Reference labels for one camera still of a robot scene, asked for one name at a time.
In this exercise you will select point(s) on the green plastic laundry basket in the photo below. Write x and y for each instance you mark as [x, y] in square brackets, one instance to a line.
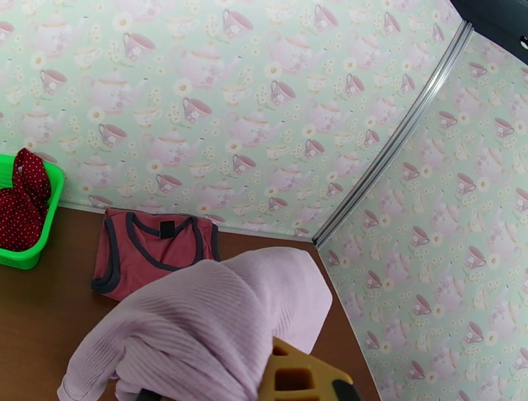
[49, 214]

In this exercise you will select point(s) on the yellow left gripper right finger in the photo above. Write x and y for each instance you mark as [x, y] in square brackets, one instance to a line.
[301, 375]

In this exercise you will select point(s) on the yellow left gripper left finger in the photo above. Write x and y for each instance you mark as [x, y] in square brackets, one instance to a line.
[154, 397]

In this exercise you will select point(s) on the pink tank top dark trim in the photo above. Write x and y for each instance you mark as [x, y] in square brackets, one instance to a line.
[156, 247]

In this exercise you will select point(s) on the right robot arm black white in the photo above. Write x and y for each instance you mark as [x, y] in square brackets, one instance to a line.
[491, 24]

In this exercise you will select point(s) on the red polka dot garment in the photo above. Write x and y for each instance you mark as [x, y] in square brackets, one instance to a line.
[24, 206]

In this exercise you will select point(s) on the aluminium frame corner post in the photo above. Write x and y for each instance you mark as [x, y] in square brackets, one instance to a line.
[396, 140]

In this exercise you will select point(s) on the lilac ribbed knit top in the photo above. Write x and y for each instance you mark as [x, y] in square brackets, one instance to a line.
[198, 313]

